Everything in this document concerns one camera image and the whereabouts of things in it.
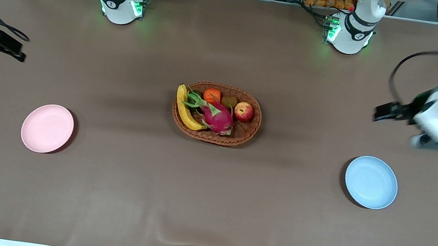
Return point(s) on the brown table cloth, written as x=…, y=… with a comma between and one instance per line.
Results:
x=207, y=207

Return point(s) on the brown kiwi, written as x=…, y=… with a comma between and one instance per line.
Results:
x=229, y=101

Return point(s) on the blue plate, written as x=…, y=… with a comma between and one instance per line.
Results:
x=371, y=183

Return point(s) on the yellow banana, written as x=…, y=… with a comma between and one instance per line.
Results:
x=184, y=114

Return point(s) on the orange tangerine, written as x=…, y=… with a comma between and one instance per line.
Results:
x=212, y=95

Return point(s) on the pink plate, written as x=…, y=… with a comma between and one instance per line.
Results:
x=46, y=129

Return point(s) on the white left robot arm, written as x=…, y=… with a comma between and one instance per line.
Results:
x=351, y=36

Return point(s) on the red apple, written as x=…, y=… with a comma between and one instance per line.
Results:
x=243, y=112

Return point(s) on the brown wicker basket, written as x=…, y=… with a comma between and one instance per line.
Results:
x=243, y=135

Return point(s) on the dark green fruit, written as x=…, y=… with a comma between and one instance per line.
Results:
x=197, y=93

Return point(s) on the pink dragon fruit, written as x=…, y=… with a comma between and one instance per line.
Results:
x=219, y=119

